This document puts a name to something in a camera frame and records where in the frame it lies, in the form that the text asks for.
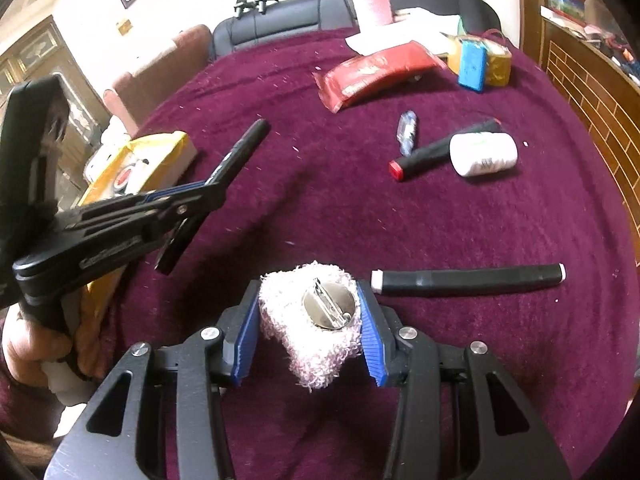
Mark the black cylinder white ends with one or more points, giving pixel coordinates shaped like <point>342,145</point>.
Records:
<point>470,280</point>

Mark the white paper sheets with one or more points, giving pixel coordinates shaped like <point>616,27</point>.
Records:
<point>405,32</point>

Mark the person's left hand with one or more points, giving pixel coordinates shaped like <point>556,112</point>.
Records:
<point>30,347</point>

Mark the wooden glass-door cabinet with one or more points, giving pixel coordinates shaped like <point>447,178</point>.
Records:
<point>30,60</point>

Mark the gold wall plate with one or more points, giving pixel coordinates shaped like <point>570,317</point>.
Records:
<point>123,26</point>

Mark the maroon blanket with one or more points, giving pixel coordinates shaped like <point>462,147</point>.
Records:
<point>325,210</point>

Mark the red foil packet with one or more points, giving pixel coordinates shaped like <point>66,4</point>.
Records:
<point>375,72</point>

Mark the small clear vial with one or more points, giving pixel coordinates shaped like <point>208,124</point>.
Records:
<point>407,132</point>

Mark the black leather chair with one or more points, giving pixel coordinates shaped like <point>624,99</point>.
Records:
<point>300,17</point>

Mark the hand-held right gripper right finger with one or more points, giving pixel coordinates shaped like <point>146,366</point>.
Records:
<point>372,342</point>

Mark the maroon armchair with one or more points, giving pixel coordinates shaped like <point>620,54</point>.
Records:
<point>150,70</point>

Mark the blue rectangular block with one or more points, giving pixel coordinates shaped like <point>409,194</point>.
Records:
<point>473,65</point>

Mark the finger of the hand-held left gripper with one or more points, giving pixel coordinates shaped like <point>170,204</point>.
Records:
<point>177,245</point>
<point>200,192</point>

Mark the grey tape roll red core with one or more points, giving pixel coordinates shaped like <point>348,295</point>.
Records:
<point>122,180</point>

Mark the black marker pen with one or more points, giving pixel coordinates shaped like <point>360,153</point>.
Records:
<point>247,142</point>

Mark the yellow-lined white box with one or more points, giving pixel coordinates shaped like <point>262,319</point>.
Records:
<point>150,155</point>

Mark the pink fuzzy brooch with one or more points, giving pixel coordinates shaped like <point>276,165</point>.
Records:
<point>310,330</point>

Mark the black marker red cap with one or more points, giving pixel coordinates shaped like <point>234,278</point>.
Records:
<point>425,157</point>

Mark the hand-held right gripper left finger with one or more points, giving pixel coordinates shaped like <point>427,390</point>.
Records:
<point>245,342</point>

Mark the black clip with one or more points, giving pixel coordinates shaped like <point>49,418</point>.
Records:
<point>266,0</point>
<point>243,6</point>

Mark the pink yarn cone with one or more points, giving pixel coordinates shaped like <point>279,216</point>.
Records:
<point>372,2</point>

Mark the wooden shelf unit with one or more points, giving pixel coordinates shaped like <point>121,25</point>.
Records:
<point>590,85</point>

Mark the white plastic bottle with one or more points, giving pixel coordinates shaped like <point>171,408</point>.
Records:
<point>482,155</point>

